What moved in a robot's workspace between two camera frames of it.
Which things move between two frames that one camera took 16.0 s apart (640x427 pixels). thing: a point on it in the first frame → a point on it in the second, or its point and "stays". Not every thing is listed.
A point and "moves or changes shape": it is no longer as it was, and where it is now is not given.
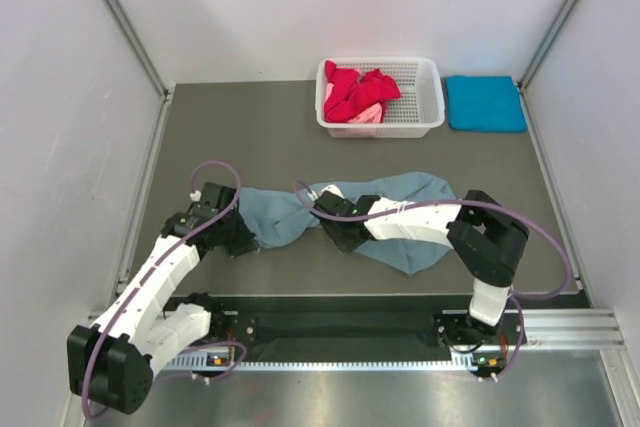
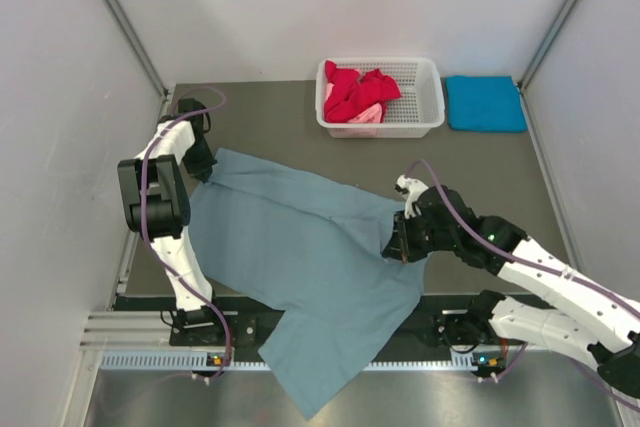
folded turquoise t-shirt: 485,103 stays
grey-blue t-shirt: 270,218 moves or changes shape
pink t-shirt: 370,116 stays
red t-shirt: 353,93 stays
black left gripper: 245,243 → 201,170
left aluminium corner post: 120,15 stays
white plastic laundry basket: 419,108 stays
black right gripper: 344,246 → 399,246
